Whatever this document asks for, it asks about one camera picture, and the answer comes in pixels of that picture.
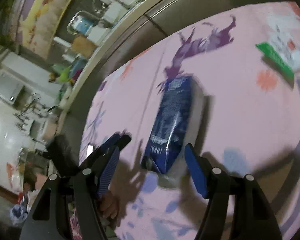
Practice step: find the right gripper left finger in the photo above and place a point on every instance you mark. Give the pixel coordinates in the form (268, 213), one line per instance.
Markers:
(49, 217)

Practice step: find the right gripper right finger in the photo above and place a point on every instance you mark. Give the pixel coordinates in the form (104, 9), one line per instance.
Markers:
(253, 217)

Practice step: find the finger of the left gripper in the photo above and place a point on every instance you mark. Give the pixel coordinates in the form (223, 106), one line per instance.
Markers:
(110, 144)

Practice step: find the white green snack bag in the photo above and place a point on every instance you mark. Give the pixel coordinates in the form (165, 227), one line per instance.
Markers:
(282, 52)

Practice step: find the person left hand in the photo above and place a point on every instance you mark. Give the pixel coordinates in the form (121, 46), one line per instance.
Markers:
(110, 205)

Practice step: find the pink floral tablecloth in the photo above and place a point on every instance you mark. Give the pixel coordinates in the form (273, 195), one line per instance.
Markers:
(252, 124)

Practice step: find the leaning wooden board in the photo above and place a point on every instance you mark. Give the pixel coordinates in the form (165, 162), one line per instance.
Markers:
(83, 46)

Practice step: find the blue white detergent jug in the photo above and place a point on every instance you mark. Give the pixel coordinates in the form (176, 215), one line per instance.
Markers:
(81, 24)

